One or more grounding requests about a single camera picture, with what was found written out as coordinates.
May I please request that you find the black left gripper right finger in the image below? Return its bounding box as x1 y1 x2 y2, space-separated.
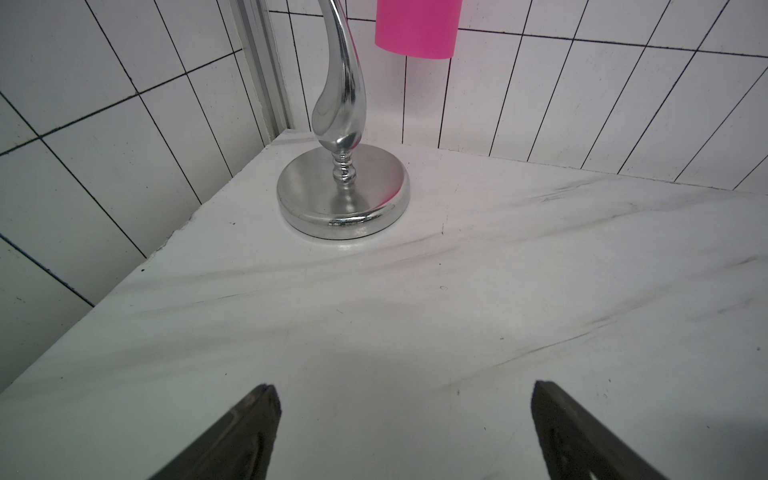
530 380 664 479

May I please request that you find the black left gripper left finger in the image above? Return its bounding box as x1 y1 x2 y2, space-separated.
153 384 282 479

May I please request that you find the chrome glass holder stand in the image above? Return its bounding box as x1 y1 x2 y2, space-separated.
276 1 410 240

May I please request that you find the pink plastic wine glass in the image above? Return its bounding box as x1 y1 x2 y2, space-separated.
375 0 462 60

